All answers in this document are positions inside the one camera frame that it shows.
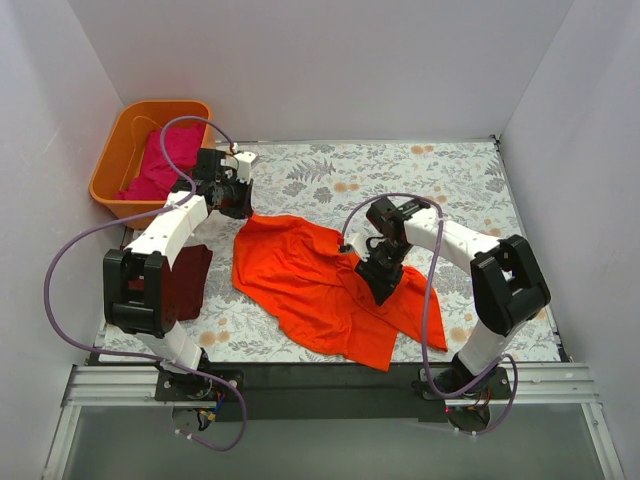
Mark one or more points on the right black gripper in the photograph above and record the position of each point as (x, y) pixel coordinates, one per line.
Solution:
(377, 268)

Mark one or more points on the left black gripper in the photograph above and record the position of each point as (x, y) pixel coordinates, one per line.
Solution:
(238, 201)

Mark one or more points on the orange t shirt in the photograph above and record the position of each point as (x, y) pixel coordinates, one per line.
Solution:
(292, 268)

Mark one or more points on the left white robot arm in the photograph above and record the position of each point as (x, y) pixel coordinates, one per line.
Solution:
(166, 234)

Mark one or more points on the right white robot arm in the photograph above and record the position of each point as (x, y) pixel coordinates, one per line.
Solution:
(508, 286)

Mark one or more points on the pink t shirt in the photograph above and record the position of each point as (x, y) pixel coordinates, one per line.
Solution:
(156, 177)

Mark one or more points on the folded dark red t shirt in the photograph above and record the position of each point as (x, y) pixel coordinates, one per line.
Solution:
(153, 292)

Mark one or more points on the floral table mat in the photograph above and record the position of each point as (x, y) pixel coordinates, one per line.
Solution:
(326, 184)

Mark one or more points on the orange plastic basket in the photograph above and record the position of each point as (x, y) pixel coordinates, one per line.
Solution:
(122, 156)

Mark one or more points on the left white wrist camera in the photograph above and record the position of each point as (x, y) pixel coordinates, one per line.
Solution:
(243, 163)

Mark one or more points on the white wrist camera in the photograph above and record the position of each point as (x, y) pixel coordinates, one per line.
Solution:
(243, 163)
(356, 244)

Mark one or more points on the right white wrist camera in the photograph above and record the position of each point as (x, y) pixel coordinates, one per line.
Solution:
(356, 244)

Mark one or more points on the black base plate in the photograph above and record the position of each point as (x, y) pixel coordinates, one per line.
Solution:
(306, 391)

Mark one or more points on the aluminium frame rail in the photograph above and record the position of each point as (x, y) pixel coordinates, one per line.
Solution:
(552, 426)

